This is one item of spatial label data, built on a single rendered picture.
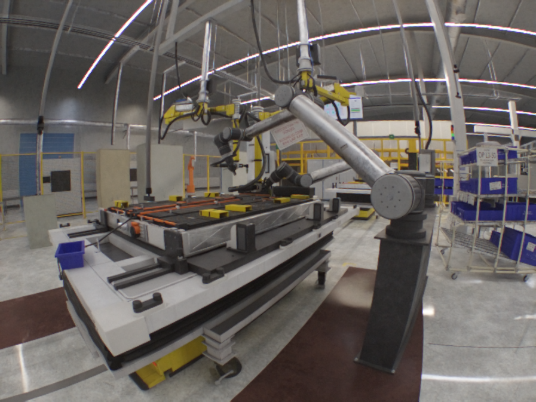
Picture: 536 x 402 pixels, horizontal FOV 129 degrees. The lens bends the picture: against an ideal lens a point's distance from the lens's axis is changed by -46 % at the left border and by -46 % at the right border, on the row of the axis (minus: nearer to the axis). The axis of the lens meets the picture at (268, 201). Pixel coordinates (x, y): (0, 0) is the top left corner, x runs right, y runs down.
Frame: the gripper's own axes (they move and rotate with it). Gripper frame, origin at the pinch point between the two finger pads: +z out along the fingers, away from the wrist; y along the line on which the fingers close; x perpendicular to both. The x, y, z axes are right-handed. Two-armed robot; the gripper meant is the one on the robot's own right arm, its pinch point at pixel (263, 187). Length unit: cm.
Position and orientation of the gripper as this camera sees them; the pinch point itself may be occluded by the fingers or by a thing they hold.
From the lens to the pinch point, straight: 234.3
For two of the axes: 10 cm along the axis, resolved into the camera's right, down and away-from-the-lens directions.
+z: -5.7, 4.3, 7.0
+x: 7.5, -0.8, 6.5
